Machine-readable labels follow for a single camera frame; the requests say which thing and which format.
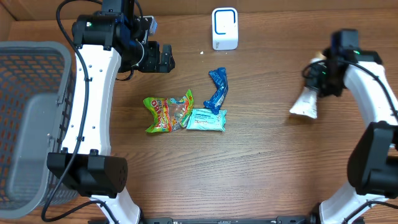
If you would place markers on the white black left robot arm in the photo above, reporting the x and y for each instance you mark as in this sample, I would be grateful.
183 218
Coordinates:
113 40

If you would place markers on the white tube gold cap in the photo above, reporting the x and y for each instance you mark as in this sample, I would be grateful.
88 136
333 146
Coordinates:
306 104

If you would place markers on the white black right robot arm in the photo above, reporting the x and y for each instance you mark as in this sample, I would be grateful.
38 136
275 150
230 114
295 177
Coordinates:
371 171

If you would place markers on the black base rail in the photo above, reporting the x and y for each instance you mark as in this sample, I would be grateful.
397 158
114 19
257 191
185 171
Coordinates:
301 219

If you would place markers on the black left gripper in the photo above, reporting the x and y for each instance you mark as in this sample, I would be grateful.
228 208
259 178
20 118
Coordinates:
153 63

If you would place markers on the white barcode scanner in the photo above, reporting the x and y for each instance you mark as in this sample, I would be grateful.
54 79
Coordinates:
225 31

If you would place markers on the grey plastic mesh basket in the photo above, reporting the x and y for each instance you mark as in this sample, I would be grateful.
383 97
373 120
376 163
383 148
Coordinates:
37 87

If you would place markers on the teal wet wipes pack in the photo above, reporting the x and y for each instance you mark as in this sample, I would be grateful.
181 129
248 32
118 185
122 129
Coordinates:
205 120

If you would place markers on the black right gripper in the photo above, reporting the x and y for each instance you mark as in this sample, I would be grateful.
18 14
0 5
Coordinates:
311 80

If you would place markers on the blue snack wrapper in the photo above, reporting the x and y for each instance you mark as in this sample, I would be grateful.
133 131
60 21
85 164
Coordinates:
220 79

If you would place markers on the colourful gummy candy bag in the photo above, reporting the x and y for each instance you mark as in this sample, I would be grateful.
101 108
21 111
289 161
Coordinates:
170 114

